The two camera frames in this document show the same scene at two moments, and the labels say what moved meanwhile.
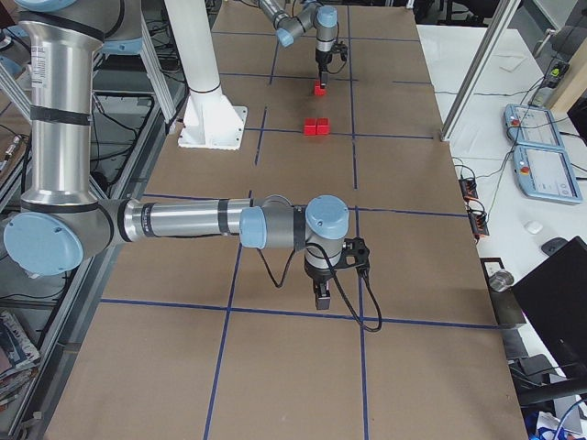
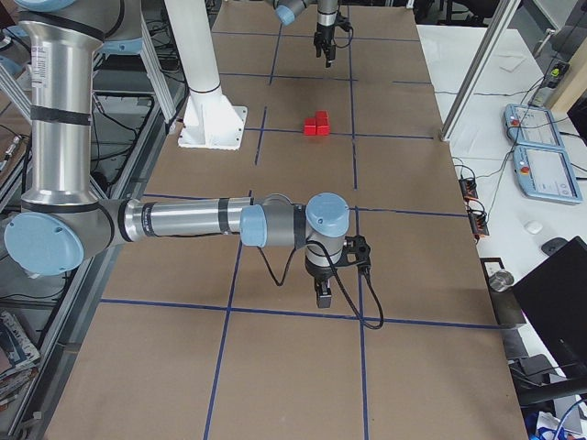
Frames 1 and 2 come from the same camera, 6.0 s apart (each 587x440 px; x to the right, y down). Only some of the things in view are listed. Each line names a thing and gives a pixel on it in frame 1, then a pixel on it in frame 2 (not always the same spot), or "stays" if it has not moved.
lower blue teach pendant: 546,172 stays
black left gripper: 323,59 -> 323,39
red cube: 318,91 -> 322,115
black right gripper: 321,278 stays
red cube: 309,126 stays
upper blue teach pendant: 532,125 stays
